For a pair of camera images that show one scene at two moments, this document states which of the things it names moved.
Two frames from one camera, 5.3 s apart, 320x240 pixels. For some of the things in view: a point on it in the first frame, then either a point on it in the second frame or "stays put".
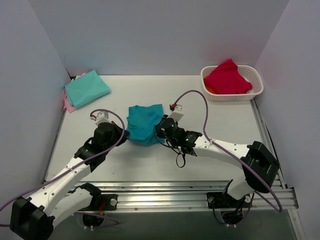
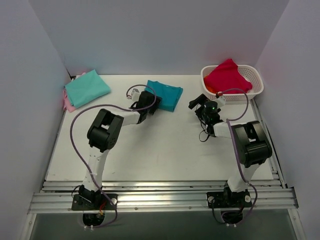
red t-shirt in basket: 226,79 stays put
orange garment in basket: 207,88 stays put
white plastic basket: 249,72 stays put
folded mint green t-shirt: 86,89 stays put
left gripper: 119,132 to 152,102
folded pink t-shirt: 67,104 stays put
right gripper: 160,129 to 200,104
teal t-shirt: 141,122 to 170,96
